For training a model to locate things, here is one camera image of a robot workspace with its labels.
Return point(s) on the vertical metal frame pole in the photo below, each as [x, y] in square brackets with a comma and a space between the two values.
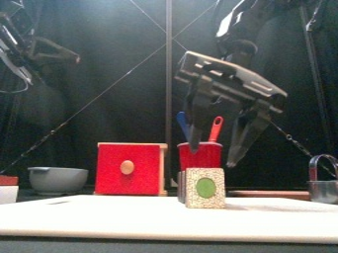
[169, 82]

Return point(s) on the small metal cup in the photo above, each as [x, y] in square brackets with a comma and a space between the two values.
[324, 192]

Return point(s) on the white cutting board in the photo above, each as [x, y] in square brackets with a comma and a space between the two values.
[133, 217]

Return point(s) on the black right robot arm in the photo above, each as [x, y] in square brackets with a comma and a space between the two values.
[246, 19]

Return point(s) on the red plastic cup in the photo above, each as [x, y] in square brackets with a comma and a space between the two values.
[202, 158]

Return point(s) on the dark green sushi roll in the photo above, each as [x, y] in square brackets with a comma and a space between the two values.
[205, 187]

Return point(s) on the pale plastic bowl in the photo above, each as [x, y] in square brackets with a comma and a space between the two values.
[57, 181]

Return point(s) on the wooden box with red drawer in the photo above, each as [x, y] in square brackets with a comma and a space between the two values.
[141, 178]

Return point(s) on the salmon nigiri sushi toy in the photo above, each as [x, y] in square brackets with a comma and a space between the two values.
[9, 194]

